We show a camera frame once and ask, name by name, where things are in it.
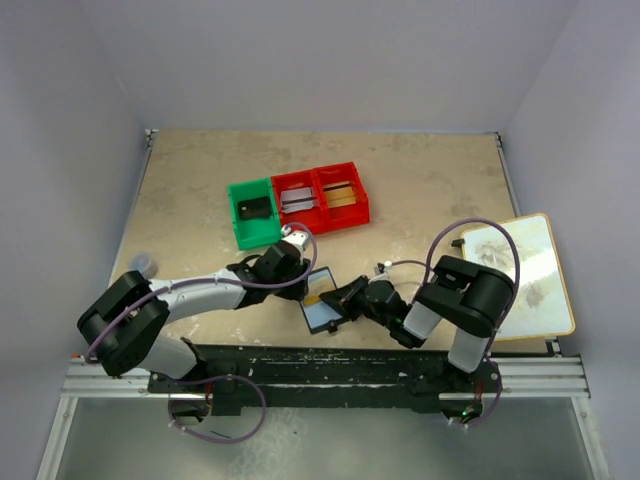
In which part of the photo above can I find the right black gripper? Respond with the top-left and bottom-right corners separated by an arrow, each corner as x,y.
320,274 -> 393,330

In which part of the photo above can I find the black leather card holder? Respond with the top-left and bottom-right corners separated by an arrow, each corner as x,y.
300,267 -> 349,334

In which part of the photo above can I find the gold card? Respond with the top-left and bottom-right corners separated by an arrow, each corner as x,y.
302,295 -> 321,307

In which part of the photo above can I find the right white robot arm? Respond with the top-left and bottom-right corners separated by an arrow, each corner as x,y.
319,255 -> 517,391

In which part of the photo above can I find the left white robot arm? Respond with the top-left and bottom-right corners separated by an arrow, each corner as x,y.
77,240 -> 317,392

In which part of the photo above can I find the black card holder in bin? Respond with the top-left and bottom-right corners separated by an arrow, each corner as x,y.
237,196 -> 273,221

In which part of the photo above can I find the silver cards stack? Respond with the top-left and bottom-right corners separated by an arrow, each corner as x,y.
280,187 -> 317,214

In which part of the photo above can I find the gold cards stack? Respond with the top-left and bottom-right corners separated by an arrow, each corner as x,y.
323,182 -> 365,209

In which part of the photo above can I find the green plastic bin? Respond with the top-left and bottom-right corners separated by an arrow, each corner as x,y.
227,178 -> 281,250

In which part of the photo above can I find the right red plastic bin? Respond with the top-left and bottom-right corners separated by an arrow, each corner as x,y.
312,162 -> 370,233

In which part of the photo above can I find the red plastic bin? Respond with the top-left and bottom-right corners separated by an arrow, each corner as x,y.
271,169 -> 329,234
312,162 -> 370,233

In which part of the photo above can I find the middle red plastic bin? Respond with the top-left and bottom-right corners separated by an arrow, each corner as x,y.
271,169 -> 329,234

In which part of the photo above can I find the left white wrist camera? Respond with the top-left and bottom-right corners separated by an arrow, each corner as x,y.
281,223 -> 312,256

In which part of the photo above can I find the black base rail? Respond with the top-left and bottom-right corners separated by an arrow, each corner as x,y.
139,340 -> 501,416

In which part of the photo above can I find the white board wooden frame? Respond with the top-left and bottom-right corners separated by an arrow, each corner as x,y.
461,213 -> 575,340

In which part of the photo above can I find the aluminium frame profile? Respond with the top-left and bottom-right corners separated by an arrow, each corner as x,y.
60,357 -> 591,399

